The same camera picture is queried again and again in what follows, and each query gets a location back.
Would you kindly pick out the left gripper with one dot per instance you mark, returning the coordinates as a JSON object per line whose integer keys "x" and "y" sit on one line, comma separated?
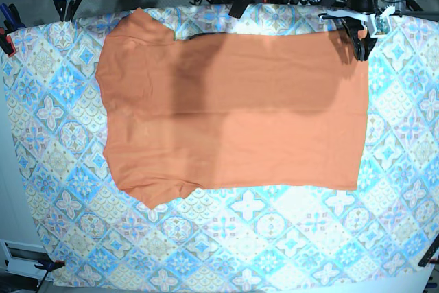
{"x": 356, "y": 17}

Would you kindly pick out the orange T-shirt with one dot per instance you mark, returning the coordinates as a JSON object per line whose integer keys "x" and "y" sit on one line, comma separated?
{"x": 229, "y": 110}

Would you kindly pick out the red black clamp left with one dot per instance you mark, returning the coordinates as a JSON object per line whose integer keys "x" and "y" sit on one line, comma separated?
{"x": 6, "y": 43}

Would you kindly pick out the black clamp bottom right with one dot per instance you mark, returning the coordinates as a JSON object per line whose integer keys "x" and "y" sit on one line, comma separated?
{"x": 427, "y": 258}

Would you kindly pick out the patterned blue tile tablecloth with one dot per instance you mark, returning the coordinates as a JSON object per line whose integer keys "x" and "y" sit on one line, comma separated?
{"x": 225, "y": 240}

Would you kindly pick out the orange black clamp bottom left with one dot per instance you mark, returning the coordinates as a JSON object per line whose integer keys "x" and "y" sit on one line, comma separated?
{"x": 48, "y": 267}

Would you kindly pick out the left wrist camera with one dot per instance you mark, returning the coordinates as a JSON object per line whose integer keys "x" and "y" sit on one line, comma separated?
{"x": 381, "y": 27}

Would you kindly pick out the blue handled clamp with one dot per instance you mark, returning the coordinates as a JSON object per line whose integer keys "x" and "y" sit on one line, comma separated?
{"x": 12, "y": 19}

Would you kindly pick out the white window frame rail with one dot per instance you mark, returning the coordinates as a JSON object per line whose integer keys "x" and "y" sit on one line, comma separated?
{"x": 21, "y": 258}

